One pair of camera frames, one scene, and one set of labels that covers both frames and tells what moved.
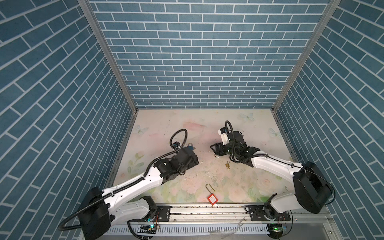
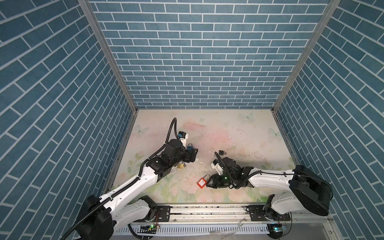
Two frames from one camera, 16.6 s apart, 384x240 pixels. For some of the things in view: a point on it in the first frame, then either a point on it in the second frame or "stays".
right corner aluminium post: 331,8 stays
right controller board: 275,230 stays
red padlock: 211,197 to 202,182
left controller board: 147,229 stays
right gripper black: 218,147 to 215,182
